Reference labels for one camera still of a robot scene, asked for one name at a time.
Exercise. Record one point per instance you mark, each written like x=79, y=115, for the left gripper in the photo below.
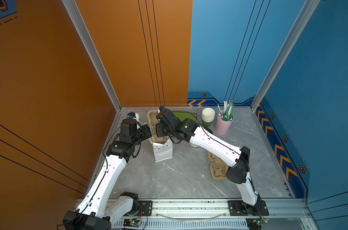
x=145, y=129

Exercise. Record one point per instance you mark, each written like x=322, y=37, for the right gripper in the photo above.
x=159, y=132

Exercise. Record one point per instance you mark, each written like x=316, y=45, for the cartoon animal paper gift bag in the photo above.
x=162, y=147

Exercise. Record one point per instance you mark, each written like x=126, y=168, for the white paper coffee cup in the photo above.
x=193, y=146

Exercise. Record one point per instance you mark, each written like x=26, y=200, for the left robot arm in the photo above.
x=92, y=213

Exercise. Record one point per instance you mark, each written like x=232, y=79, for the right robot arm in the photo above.
x=236, y=158

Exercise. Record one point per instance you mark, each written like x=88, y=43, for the green paper napkin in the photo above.
x=188, y=115

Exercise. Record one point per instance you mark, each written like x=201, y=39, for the stack of black lids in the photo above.
x=209, y=131

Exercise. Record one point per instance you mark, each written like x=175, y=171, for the stack of paper cups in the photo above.
x=208, y=115

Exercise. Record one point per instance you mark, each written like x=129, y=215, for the pink straw holder cup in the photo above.
x=222, y=126

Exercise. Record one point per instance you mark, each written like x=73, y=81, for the stack of pulp cup carriers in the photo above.
x=218, y=167

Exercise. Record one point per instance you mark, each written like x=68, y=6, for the bundle of wrapped straws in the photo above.
x=227, y=113

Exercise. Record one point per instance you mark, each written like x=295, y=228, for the green circuit board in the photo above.
x=131, y=224

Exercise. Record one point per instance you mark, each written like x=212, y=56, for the small right circuit board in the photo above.
x=256, y=224

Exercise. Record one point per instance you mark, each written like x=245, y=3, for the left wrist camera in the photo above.
x=134, y=116

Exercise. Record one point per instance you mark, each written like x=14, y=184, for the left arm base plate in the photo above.
x=141, y=206

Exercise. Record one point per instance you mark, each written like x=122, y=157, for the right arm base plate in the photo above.
x=238, y=208

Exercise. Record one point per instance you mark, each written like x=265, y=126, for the aluminium front rail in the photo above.
x=220, y=207

